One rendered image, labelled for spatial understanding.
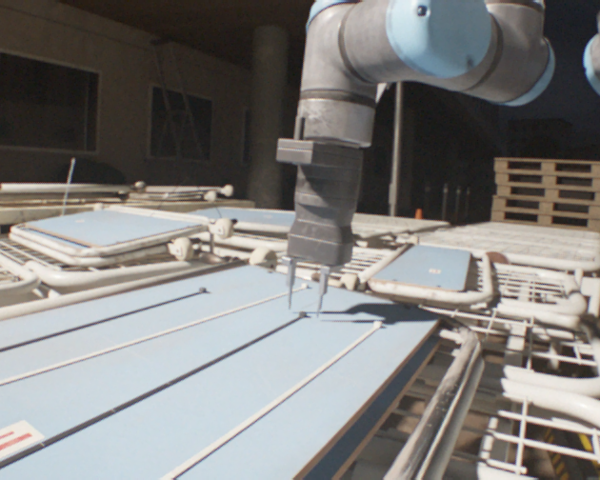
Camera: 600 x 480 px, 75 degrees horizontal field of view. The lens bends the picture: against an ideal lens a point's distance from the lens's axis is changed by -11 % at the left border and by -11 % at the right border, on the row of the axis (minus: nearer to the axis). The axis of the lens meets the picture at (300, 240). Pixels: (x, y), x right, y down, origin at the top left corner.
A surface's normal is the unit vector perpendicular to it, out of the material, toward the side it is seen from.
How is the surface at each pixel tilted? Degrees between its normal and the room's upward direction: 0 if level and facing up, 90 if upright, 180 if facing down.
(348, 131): 93
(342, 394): 5
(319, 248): 90
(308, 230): 87
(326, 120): 91
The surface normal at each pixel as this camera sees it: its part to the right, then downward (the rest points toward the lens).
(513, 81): 0.34, 0.76
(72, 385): 0.11, -0.98
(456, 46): 0.42, 0.20
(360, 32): -0.86, 0.21
